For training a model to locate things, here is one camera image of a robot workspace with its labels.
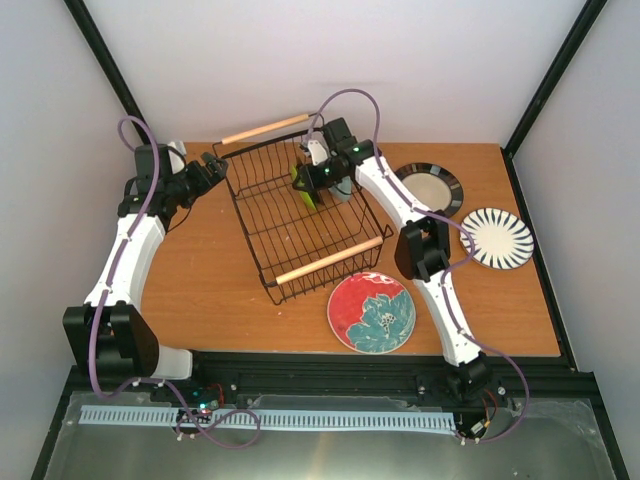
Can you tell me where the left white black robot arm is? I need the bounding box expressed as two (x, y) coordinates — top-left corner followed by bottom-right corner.
(63, 142), (228, 403)

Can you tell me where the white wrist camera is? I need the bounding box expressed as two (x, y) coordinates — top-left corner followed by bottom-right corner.
(300, 139), (329, 166)
(167, 140), (187, 174)

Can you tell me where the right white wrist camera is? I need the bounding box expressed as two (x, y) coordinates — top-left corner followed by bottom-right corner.
(300, 139), (329, 166)

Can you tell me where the left black frame post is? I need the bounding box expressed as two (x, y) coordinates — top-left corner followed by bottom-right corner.
(63, 0), (147, 124)

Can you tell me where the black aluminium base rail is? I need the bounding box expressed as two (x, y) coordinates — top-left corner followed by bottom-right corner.
(69, 349), (599, 411)

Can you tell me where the light blue slotted cable duct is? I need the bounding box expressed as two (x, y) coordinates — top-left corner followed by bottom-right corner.
(78, 405), (456, 435)

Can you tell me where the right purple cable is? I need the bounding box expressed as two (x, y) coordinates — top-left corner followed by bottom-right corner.
(305, 88), (530, 446)

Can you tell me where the red and teal flower plate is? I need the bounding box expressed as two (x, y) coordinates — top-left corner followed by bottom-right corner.
(327, 272), (416, 355)

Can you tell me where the plain lime green plate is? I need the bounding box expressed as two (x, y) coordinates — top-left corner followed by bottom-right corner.
(290, 166), (320, 211)

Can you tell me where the black wire dish rack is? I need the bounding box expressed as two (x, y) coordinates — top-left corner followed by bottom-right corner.
(212, 130), (393, 304)

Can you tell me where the black rimmed beige plate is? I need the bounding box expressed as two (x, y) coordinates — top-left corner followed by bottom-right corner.
(395, 162), (464, 218)

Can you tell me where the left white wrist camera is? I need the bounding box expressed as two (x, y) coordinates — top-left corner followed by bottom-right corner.
(167, 140), (187, 174)

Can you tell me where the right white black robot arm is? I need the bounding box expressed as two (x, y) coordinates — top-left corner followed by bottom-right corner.
(296, 118), (491, 403)

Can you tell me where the green striped rim plate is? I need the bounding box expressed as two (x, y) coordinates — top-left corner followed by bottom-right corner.
(461, 207), (535, 270)

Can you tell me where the mint green flower plate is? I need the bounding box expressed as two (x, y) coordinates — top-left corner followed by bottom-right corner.
(329, 177), (353, 202)

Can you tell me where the right black frame post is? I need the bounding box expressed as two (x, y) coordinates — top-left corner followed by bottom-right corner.
(503, 0), (609, 154)

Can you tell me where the black frame post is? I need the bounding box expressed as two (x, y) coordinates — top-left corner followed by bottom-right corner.
(503, 0), (609, 154)
(63, 0), (147, 124)

